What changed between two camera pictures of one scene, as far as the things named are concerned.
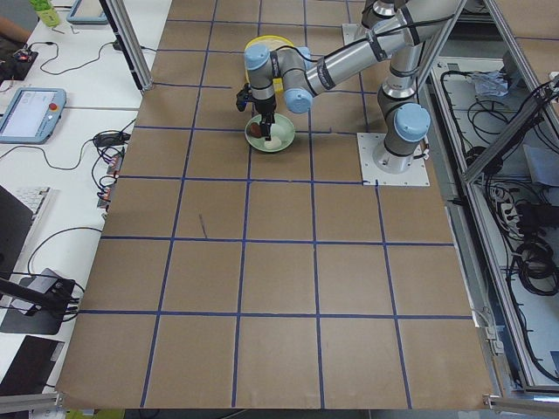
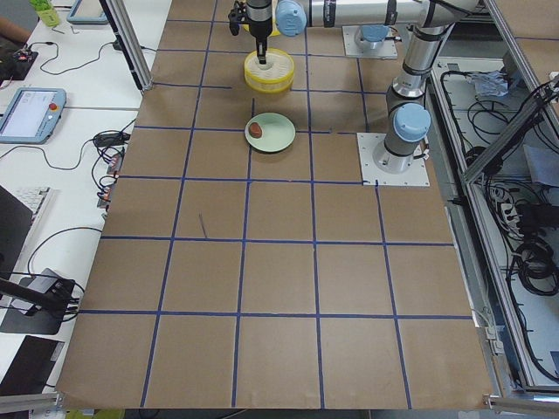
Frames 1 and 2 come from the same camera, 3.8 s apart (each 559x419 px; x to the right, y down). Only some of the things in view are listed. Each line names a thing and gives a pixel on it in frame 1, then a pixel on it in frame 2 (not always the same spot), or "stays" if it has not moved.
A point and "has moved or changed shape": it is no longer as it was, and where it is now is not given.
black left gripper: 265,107 to 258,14
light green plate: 282,120 stays
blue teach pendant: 32,115 stays
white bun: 275,143 has moved or changed shape
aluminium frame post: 127,37 stays
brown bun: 255,130 stays
